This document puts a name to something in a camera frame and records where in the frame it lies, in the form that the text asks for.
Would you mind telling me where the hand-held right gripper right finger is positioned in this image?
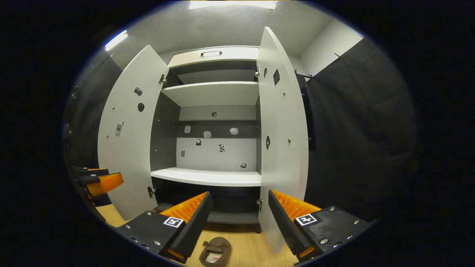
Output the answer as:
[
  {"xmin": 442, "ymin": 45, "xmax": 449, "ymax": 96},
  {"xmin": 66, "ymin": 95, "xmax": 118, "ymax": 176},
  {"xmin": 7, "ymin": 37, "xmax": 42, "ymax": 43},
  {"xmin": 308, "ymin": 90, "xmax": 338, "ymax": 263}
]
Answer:
[{"xmin": 268, "ymin": 189, "xmax": 372, "ymax": 264}]

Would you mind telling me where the white shoe cabinet door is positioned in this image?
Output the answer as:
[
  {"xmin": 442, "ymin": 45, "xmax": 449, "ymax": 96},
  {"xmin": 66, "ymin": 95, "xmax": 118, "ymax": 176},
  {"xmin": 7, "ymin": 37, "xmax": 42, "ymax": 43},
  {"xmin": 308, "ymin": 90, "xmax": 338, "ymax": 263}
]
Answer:
[
  {"xmin": 257, "ymin": 26, "xmax": 309, "ymax": 254},
  {"xmin": 97, "ymin": 44, "xmax": 170, "ymax": 221}
]

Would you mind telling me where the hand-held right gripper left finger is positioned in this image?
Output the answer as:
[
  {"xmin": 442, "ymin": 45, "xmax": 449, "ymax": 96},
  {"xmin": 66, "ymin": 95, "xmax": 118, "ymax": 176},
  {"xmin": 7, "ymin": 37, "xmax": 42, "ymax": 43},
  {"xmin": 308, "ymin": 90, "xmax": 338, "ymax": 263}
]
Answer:
[{"xmin": 114, "ymin": 191, "xmax": 213, "ymax": 264}]

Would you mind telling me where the brown fluffy shoe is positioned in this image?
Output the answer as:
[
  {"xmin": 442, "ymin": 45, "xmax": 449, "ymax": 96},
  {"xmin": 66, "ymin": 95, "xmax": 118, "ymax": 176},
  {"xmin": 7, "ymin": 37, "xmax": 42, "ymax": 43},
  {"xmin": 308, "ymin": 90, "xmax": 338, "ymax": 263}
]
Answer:
[{"xmin": 199, "ymin": 237, "xmax": 232, "ymax": 267}]

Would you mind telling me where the white shoe cabinet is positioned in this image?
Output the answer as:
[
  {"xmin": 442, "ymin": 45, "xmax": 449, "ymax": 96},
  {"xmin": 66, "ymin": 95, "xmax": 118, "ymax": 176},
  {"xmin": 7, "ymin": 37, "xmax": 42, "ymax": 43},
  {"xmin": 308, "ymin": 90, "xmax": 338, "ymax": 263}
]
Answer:
[{"xmin": 150, "ymin": 45, "xmax": 262, "ymax": 234}]

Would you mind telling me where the ceiling light panel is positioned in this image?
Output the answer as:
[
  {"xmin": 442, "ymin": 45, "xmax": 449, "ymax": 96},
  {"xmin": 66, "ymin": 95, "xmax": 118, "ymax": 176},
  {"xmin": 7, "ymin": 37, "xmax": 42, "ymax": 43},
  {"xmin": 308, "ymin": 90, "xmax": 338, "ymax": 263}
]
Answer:
[
  {"xmin": 189, "ymin": 0, "xmax": 278, "ymax": 10},
  {"xmin": 105, "ymin": 30, "xmax": 128, "ymax": 51}
]

